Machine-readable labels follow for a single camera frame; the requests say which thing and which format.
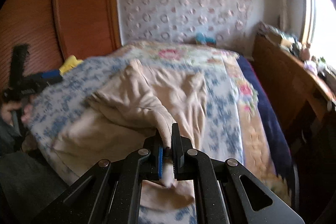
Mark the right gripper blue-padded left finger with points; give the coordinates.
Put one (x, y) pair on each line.
(154, 160)

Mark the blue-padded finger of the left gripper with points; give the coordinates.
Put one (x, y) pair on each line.
(52, 75)

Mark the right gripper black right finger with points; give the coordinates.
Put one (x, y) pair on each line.
(179, 147)

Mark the beige printed t-shirt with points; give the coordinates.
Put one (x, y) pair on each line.
(136, 103)

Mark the person's left hand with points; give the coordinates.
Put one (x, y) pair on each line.
(7, 108)

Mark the yellow plush toy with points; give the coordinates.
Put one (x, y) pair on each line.
(70, 63)

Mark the blue floral white bedsheet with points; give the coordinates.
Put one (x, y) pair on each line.
(59, 105)

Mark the wooden slatted wardrobe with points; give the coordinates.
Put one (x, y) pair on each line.
(57, 29)

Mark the pink floral quilt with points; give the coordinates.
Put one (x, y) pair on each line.
(233, 123)

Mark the dark blue blanket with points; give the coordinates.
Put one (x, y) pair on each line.
(279, 150)

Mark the blue tissue box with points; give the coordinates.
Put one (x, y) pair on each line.
(201, 39)

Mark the wooden sideboard cabinet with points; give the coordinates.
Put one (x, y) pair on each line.
(303, 104)

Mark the cardboard box on sideboard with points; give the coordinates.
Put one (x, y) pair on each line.
(278, 40)

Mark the pink bottle on sideboard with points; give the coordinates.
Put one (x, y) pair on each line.
(305, 54)

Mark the circle-patterned wall curtain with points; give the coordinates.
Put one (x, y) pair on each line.
(183, 21)

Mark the window with brown frame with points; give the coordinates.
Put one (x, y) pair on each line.
(318, 29)

